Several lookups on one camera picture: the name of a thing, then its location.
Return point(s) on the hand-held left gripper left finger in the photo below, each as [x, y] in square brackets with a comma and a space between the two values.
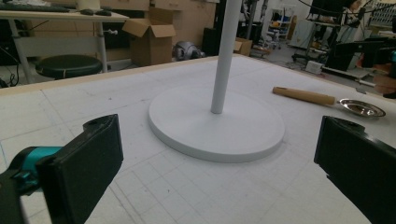
[84, 168]

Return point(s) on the white hook rack stand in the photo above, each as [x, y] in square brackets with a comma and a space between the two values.
[218, 130]

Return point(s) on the grey round appliance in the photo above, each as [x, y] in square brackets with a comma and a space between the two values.
[186, 50]

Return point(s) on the small white box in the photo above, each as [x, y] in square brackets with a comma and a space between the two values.
[314, 67]

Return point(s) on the black keyboard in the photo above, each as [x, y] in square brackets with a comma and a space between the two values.
[34, 7]

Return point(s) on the large open cardboard box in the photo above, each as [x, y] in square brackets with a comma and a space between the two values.
[152, 43]

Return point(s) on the small cardboard box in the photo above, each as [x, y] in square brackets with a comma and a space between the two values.
[244, 46]

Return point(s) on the black round stool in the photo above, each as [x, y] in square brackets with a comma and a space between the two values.
[68, 65]

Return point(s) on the black computer mouse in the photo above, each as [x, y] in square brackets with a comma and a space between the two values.
[87, 12]
[103, 12]

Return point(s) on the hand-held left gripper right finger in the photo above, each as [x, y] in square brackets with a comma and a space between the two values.
[358, 161]

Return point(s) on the white grid mat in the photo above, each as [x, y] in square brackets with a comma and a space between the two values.
[93, 109]

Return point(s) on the white legged desk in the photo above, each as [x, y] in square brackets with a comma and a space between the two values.
[62, 16]

